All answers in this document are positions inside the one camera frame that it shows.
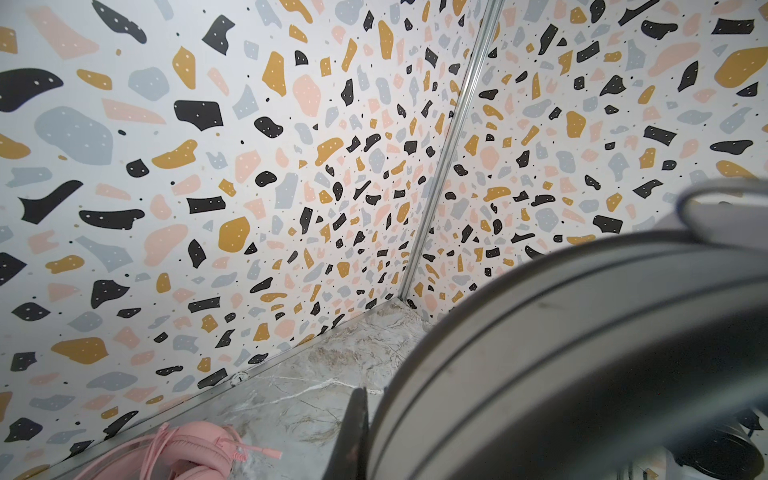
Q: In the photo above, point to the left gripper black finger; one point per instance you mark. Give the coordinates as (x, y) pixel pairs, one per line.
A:
(348, 459)

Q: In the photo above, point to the pink headphones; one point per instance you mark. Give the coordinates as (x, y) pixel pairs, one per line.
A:
(195, 450)

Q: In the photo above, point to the white black headphones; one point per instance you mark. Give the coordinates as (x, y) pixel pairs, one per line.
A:
(578, 361)

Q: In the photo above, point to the left corner aluminium post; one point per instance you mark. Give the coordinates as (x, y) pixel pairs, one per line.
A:
(477, 57)

